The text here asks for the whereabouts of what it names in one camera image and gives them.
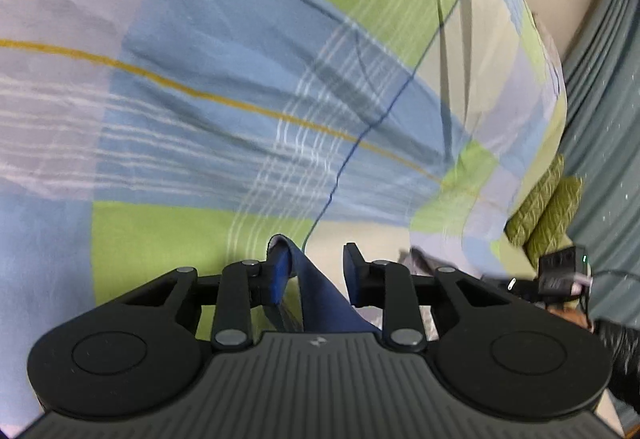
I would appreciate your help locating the teal striped curtain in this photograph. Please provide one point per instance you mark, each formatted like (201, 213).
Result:
(610, 119)

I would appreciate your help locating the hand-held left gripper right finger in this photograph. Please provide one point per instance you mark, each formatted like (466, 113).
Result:
(354, 276)

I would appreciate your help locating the green patterned pillow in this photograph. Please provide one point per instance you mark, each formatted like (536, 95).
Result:
(556, 219)
(531, 206)

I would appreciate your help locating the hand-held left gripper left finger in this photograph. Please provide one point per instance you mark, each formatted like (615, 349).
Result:
(278, 279)

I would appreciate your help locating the plaid bed sheet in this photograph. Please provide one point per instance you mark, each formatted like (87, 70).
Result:
(200, 44)

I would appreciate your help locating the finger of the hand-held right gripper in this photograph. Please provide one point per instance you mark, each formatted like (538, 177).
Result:
(520, 290)

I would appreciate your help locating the navy blue garment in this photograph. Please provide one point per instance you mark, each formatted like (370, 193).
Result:
(322, 301)

